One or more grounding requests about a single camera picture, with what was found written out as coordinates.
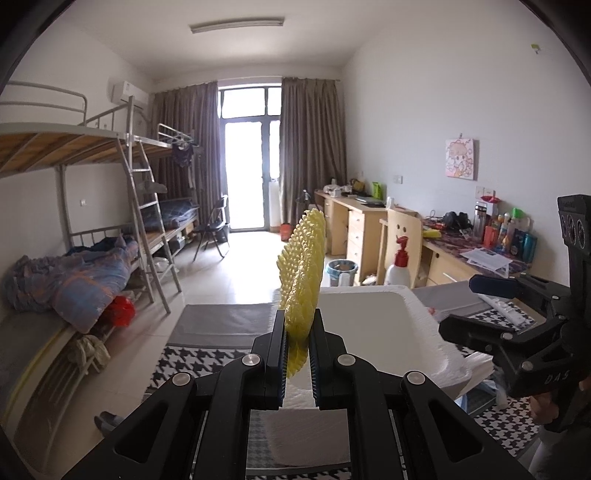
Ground white red pump bottle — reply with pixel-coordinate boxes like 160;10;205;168
385;236;413;287

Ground wooden desk with printed mat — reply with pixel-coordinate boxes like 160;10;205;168
379;217;541;301

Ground white foam box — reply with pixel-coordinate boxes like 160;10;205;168
252;284;495;467

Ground ceiling tube light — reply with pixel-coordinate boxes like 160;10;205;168
189;17;286;34

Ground white remote control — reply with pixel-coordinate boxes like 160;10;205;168
480;295;539;330

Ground black folding chair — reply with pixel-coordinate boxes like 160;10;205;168
191;195;230;264

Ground grey metal bunk bed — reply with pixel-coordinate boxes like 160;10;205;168
134;122;204;264
0;80;183;462

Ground person's right hand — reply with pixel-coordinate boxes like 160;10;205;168
530;396;561;432

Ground grey metal bed ladder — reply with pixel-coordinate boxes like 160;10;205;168
117;138;183;315

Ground person's right forearm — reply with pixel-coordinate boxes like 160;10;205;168
519;383;591;480

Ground houndstooth tablecloth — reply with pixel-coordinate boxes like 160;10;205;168
143;288;555;480

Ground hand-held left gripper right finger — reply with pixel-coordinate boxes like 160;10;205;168
310;308;534;480

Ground row of toiletry bottles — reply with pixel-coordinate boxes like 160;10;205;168
482;208;539;261

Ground dark shoes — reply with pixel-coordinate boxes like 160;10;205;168
95;412;123;435

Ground pink wall poster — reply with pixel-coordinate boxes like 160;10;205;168
444;137;476;182

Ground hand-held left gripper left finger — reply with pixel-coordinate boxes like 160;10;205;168
62;309;287;480

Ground white paper sheets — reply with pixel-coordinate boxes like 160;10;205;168
459;248;513;278

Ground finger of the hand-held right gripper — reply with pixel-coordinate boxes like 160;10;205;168
438;313;568;370
468;273;573;315

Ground blue trash bin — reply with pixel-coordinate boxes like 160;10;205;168
328;259;358;287

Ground white air conditioner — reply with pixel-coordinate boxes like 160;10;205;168
110;80;149;110

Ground hanging dark clothes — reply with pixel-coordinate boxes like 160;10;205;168
172;141;195;168

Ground glass balcony door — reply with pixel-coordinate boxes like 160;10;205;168
217;85;283;232

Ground pale bundled clothes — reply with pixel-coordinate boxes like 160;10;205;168
69;335;112;374

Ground brown curtain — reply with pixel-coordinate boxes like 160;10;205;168
148;80;227;232
281;76;348;227

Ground wooden desk with drawers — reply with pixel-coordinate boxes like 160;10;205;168
314;187;419;278

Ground blue plaid quilt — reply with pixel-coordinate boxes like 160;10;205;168
2;235;139;333

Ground grey mattress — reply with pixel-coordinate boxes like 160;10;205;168
0;309;72;416

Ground red plastic bag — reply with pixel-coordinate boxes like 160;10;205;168
104;295;136;328

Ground black headphones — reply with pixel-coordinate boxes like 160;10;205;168
443;211;472;232

